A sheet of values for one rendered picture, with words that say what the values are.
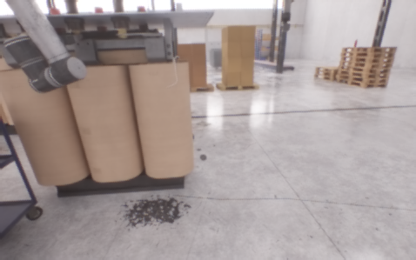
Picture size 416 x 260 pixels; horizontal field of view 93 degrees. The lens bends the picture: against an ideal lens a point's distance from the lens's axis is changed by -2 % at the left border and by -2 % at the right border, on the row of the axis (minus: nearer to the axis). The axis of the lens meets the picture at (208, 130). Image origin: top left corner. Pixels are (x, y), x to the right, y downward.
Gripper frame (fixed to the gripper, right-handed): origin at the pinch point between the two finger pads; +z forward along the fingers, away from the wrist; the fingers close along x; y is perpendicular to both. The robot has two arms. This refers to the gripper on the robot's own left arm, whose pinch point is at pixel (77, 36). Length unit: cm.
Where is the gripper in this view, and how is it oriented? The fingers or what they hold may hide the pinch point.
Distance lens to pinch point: 155.5
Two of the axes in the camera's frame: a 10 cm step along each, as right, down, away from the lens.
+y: -0.8, -8.3, -5.5
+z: 2.5, -5.5, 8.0
